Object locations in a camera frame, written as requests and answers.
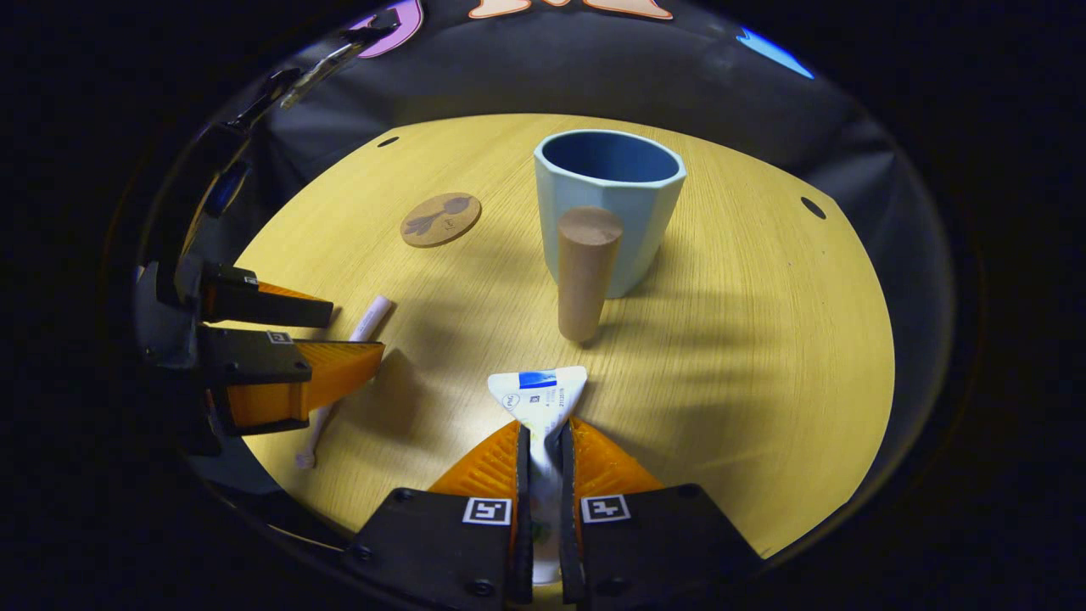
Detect round wooden coaster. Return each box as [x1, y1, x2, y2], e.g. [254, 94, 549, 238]
[400, 192, 483, 249]

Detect black backdrop cloth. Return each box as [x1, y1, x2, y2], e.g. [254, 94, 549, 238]
[212, 0, 951, 476]

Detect pale pink toothbrush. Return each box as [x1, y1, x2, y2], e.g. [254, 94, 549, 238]
[294, 294, 394, 470]

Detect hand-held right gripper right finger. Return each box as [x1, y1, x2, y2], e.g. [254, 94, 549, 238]
[556, 416, 764, 611]

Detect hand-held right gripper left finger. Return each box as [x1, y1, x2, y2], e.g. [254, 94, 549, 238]
[344, 420, 534, 611]

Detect wooden desktop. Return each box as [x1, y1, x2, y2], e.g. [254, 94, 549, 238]
[208, 113, 897, 611]

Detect white toothpaste tube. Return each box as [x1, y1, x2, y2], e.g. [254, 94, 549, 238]
[487, 366, 589, 586]

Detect blue cup with wooden handle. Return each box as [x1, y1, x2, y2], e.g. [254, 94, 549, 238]
[534, 129, 686, 345]

